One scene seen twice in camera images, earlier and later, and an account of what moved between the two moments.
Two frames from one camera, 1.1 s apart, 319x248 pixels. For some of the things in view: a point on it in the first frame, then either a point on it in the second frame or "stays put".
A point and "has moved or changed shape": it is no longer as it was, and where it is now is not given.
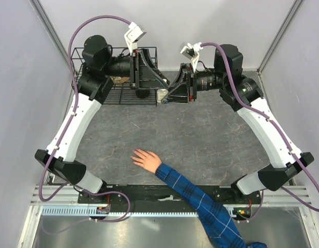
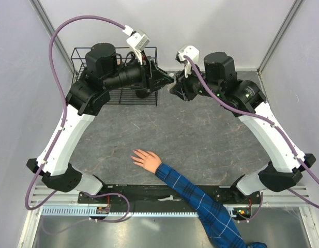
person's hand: (149, 160) stays put
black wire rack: (121, 93) stays put
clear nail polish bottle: (161, 94) has moved or changed shape
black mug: (142, 93) stays put
